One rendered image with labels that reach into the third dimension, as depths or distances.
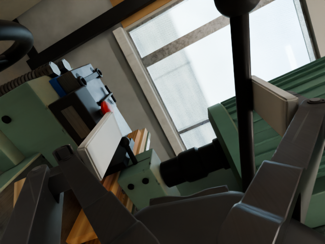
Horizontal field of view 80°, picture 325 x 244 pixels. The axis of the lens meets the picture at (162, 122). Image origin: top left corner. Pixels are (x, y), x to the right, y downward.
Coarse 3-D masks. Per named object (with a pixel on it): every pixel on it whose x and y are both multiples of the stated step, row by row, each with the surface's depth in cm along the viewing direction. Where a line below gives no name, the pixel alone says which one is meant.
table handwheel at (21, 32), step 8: (0, 24) 27; (8, 24) 28; (16, 24) 30; (0, 32) 27; (8, 32) 28; (16, 32) 30; (24, 32) 32; (0, 40) 28; (16, 40) 31; (24, 40) 33; (32, 40) 36; (8, 48) 41; (16, 48) 39; (24, 48) 38; (0, 56) 40; (8, 56) 41; (16, 56) 41; (0, 64) 42; (8, 64) 43
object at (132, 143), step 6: (132, 144) 41; (120, 150) 39; (132, 150) 40; (114, 156) 38; (120, 156) 37; (126, 156) 36; (114, 162) 36; (120, 162) 35; (126, 162) 35; (108, 168) 35; (114, 168) 35; (120, 168) 35; (108, 174) 36
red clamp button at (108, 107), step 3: (102, 102) 31; (105, 102) 31; (102, 105) 30; (105, 105) 30; (108, 105) 31; (102, 108) 30; (105, 108) 30; (108, 108) 31; (111, 108) 32; (102, 111) 30; (105, 111) 30; (108, 111) 30
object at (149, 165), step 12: (144, 156) 38; (156, 156) 40; (132, 168) 37; (144, 168) 35; (156, 168) 37; (120, 180) 35; (132, 180) 35; (144, 180) 34; (156, 180) 35; (132, 192) 36; (144, 192) 36; (156, 192) 36; (168, 192) 37; (144, 204) 37
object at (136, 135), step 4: (132, 132) 66; (136, 132) 64; (140, 132) 66; (128, 136) 64; (132, 136) 63; (136, 136) 61; (140, 136) 64; (136, 140) 60; (136, 144) 58; (136, 148) 57; (120, 192) 40; (124, 196) 41; (92, 240) 31; (96, 240) 31
